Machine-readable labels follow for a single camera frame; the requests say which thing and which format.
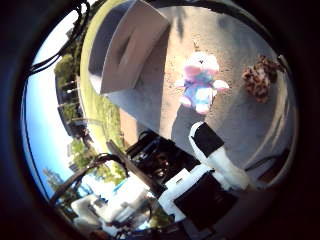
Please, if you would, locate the dark looped cable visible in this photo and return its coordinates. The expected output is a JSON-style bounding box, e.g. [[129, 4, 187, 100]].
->
[[49, 152, 130, 205]]

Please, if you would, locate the pink and blue plush toy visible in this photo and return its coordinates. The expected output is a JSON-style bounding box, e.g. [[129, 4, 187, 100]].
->
[[174, 50, 231, 116]]

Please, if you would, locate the brown spotted plush toy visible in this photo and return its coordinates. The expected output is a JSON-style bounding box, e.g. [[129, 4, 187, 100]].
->
[[241, 54, 285, 104]]

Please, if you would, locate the white plastic container bin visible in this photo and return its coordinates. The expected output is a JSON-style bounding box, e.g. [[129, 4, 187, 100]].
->
[[87, 0, 172, 96]]

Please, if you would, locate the black cable bundle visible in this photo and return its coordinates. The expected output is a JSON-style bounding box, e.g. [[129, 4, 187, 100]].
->
[[28, 0, 92, 75]]

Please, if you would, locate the black electronics control box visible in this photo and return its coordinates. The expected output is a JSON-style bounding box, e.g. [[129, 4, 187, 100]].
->
[[125, 129, 202, 195]]

